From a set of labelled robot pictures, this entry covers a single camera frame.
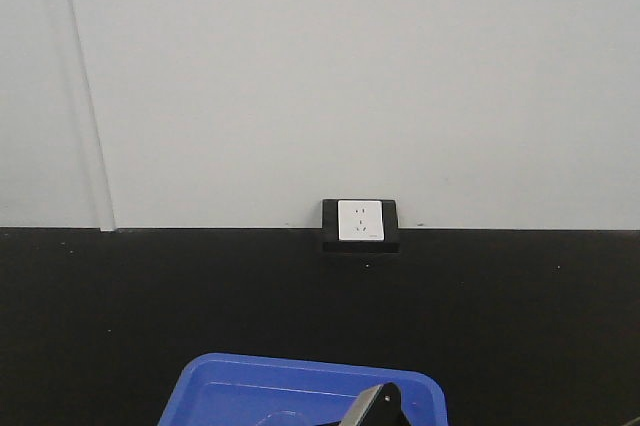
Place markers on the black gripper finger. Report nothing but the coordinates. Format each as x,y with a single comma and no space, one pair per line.
380,405

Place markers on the clear glass beaker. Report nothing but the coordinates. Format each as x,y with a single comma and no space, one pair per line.
284,418

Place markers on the blue plastic tray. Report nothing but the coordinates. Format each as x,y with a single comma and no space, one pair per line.
230,389

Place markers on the white wall socket black frame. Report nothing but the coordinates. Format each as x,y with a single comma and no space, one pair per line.
359,226

